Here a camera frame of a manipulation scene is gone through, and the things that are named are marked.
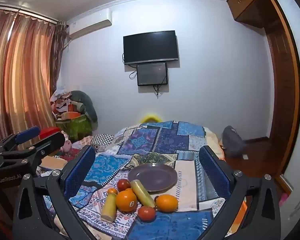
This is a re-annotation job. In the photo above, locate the black white checkered cloth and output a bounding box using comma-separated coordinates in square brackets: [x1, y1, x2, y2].
[91, 134, 115, 152]

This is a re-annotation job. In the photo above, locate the white air conditioner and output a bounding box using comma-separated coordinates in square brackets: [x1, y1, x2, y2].
[67, 8, 112, 40]

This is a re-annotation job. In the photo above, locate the yellow-green banana piece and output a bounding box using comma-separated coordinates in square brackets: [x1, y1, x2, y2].
[101, 188, 118, 222]
[130, 179, 156, 208]

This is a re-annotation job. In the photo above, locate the pink toy figure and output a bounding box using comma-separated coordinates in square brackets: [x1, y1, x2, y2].
[61, 132, 73, 153]

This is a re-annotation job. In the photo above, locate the grey bag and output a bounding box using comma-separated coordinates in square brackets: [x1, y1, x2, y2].
[222, 125, 247, 158]

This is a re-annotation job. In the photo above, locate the orange striped curtain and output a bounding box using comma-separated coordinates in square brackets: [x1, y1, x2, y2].
[0, 6, 70, 152]

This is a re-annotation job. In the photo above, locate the patchwork printed blanket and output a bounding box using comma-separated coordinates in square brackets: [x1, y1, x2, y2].
[40, 120, 240, 240]

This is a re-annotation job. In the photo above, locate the red tomato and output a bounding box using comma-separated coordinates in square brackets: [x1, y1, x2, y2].
[138, 206, 156, 222]
[117, 179, 131, 192]

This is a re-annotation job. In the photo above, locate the black wall television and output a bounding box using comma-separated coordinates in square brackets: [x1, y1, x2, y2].
[123, 30, 179, 65]

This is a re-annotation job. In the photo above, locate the red box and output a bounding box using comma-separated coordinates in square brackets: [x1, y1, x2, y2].
[39, 127, 61, 138]

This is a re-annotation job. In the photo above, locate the orange box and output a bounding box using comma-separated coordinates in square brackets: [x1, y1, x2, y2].
[61, 111, 81, 121]

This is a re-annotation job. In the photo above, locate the large orange with sticker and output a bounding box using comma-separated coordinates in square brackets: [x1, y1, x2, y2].
[115, 189, 137, 212]

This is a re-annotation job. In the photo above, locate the beige box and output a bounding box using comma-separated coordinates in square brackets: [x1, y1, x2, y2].
[37, 156, 68, 173]

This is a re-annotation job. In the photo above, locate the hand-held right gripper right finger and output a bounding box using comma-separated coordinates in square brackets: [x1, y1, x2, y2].
[199, 145, 282, 240]

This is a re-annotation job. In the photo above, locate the yellow round object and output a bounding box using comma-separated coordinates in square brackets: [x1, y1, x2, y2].
[140, 115, 163, 123]

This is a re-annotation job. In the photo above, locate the small black wall monitor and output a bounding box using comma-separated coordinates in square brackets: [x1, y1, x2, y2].
[136, 62, 168, 86]

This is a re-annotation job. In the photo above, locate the pile of clothes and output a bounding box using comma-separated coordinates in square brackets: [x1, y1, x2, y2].
[50, 85, 74, 117]

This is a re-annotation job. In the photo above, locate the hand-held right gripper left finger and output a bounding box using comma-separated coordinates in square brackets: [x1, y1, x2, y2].
[12, 145, 97, 240]

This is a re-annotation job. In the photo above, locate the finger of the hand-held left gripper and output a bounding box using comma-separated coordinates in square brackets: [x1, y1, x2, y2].
[1, 131, 65, 176]
[0, 126, 40, 153]

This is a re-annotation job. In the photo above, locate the cream orange bed sheet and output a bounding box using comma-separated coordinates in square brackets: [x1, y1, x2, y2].
[204, 127, 225, 160]

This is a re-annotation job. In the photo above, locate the purple plate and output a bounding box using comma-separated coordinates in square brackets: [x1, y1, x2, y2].
[127, 163, 178, 193]

